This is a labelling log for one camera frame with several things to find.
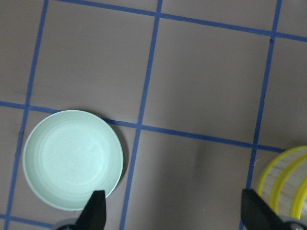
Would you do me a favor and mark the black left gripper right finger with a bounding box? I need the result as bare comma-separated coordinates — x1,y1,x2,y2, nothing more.
241,189,284,230

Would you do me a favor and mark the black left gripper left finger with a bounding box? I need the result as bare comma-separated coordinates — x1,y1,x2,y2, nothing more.
76,190,106,230

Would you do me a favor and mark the pale green plate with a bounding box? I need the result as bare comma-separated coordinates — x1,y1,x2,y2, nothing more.
22,110,124,211

